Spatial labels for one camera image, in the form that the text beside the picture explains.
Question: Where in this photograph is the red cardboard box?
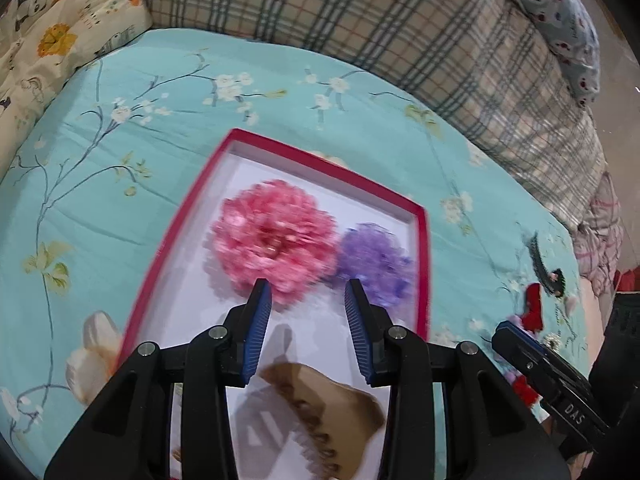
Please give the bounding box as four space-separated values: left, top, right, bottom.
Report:
117 128 431 480

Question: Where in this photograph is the panda print pillow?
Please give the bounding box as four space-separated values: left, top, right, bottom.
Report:
0 0 153 176

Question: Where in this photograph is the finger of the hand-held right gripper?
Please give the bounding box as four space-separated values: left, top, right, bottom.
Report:
492 322 593 402

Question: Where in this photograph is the pink checked cloth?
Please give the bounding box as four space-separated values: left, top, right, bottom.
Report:
572 170 626 291

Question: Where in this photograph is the red fuzzy scrunchie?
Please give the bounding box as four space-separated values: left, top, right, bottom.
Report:
510 375 545 406

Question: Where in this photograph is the tan hair claw clip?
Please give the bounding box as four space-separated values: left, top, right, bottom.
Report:
172 362 387 480

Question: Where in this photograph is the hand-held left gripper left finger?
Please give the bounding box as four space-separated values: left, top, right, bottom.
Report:
44 279 273 480

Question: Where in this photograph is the plaid quilt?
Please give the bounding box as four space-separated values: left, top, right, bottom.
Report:
127 0 608 226

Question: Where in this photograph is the red velvet bow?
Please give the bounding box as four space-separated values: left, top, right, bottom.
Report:
522 282 547 333

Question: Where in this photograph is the pink flower scrunchie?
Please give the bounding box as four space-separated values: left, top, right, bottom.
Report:
210 180 341 306

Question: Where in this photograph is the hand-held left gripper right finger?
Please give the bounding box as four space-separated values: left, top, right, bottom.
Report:
345 279 571 480

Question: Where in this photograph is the blue floral pillow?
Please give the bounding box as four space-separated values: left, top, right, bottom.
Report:
487 0 601 108

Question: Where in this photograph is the teal floral bedsheet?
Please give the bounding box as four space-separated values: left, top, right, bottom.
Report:
0 27 591 480

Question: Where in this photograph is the purple flower scrunchie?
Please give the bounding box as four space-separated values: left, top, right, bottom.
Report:
332 222 416 308

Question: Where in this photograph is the black comb headband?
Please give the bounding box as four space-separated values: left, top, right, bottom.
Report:
525 230 568 298

